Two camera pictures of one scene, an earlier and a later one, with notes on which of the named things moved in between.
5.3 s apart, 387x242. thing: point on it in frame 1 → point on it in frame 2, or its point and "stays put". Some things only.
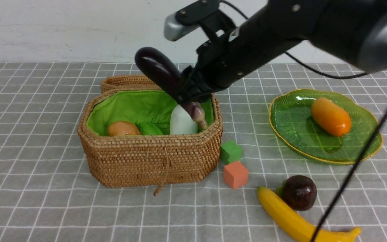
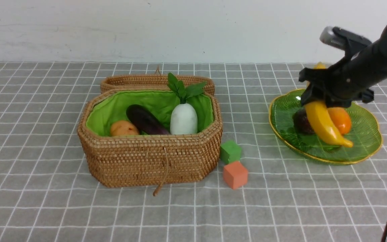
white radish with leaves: (181, 123) stays put
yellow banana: (298, 228) → (318, 112)
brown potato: (123, 128) stays put
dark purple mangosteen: (299, 191) → (301, 123)
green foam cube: (230, 152) stays put
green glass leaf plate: (295, 125) stays put
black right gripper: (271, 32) → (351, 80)
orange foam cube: (235, 174) stays put
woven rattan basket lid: (126, 82) stays put
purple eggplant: (162, 69) → (147, 123)
